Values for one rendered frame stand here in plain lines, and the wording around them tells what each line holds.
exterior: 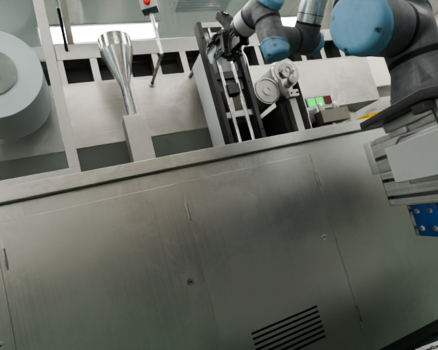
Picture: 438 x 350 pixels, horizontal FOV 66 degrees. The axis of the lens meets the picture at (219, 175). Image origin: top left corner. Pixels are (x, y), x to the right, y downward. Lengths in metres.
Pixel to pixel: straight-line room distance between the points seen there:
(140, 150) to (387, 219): 0.99
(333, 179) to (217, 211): 0.46
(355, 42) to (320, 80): 1.48
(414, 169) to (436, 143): 0.07
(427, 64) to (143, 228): 0.81
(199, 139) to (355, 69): 1.19
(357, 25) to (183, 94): 1.20
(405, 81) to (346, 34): 0.17
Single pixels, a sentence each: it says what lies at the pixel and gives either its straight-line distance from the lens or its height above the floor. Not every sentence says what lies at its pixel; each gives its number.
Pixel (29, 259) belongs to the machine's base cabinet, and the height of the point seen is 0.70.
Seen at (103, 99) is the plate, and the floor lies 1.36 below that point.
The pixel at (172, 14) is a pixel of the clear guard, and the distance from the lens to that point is 1.95.
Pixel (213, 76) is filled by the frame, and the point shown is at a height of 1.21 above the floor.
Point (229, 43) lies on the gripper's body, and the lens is 1.14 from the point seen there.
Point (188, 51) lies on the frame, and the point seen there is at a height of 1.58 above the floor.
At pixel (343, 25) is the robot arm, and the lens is 0.78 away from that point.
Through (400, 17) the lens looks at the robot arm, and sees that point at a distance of 0.80.
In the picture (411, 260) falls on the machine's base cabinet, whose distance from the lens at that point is 1.51.
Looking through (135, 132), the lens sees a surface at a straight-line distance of 1.42.
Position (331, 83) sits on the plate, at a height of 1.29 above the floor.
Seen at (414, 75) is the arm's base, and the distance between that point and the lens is 0.85.
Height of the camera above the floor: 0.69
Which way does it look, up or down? 6 degrees up
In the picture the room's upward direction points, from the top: 15 degrees counter-clockwise
